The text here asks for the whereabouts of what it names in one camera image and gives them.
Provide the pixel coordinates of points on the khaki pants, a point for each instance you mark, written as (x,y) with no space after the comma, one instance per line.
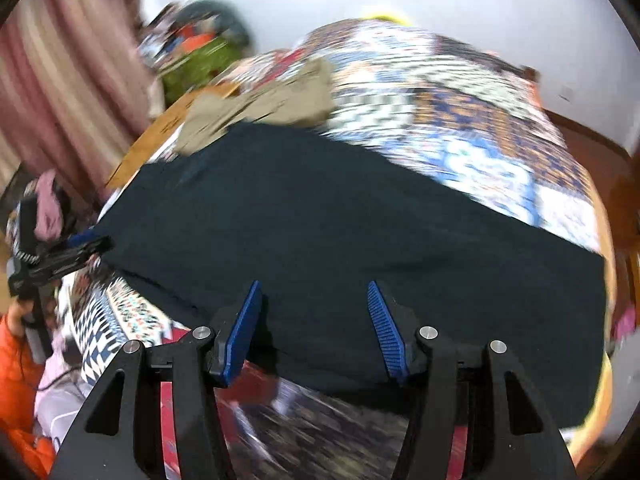
(280,100)

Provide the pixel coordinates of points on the white wall outlet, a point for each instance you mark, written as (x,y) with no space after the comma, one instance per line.
(566,94)

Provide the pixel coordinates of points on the person's left hand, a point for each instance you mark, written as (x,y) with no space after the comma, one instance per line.
(19,316)

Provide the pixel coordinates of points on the pink cloth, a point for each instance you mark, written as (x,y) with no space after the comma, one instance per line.
(49,205)

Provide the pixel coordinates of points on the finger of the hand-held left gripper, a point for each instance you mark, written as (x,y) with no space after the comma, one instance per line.
(75,257)
(82,238)

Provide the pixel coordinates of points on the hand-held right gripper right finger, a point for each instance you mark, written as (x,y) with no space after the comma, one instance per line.
(387,330)

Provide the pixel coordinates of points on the yellow hoop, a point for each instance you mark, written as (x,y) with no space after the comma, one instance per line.
(385,16)

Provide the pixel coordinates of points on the wooden bed post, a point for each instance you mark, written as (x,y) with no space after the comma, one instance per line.
(531,76)

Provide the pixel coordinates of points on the patchwork printed bedsheet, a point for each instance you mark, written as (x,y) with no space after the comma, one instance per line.
(475,125)

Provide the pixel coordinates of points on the black pants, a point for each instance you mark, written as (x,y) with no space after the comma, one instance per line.
(325,220)

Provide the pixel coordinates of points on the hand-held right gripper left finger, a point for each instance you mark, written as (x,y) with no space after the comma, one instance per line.
(245,320)

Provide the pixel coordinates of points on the wooden lap desk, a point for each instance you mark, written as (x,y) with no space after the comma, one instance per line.
(150,140)

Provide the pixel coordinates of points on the striped pink curtain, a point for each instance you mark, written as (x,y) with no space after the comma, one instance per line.
(65,60)

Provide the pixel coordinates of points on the green patterned storage bag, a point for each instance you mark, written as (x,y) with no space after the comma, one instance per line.
(200,67)

